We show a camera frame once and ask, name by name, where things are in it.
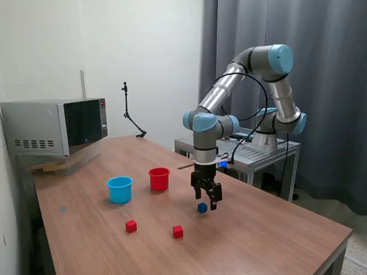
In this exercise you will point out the grey metal robot stand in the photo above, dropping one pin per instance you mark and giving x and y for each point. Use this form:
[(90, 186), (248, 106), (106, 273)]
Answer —
[(258, 157)]

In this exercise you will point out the white thin pole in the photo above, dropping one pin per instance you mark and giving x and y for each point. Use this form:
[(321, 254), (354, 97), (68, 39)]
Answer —
[(83, 84)]

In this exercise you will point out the blue wooden cube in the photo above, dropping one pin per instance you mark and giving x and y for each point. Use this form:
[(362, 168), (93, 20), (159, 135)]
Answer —
[(202, 208)]

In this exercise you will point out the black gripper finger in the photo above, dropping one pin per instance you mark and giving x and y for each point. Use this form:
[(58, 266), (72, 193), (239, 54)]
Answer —
[(216, 193), (198, 183)]

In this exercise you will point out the silver microwave oven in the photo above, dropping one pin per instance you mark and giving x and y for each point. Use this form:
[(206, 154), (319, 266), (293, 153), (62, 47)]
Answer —
[(34, 123)]

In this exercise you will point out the wooden block stack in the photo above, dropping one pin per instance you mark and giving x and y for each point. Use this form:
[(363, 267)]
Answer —
[(48, 168)]

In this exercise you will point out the blue plastic cup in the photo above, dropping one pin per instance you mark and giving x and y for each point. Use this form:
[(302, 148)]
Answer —
[(120, 194)]

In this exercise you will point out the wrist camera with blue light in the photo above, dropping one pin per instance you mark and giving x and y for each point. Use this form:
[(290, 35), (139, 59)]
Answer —
[(223, 164)]

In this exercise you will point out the silver blue UR5e robot arm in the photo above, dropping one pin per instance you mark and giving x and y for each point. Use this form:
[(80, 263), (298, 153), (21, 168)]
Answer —
[(218, 94)]

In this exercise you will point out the grey curtain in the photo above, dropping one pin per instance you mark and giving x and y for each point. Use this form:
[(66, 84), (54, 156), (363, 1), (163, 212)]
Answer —
[(338, 86)]

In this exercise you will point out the red wooden cube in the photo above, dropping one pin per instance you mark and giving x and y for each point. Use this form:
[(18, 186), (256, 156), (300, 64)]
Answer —
[(178, 232), (131, 227)]

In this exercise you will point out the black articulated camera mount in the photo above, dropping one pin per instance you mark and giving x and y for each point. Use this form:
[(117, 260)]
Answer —
[(126, 106)]

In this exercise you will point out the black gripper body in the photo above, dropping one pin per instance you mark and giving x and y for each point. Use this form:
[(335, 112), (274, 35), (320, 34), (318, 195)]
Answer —
[(205, 172)]

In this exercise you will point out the blue teach pendant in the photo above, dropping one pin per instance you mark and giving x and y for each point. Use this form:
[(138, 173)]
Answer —
[(243, 133)]

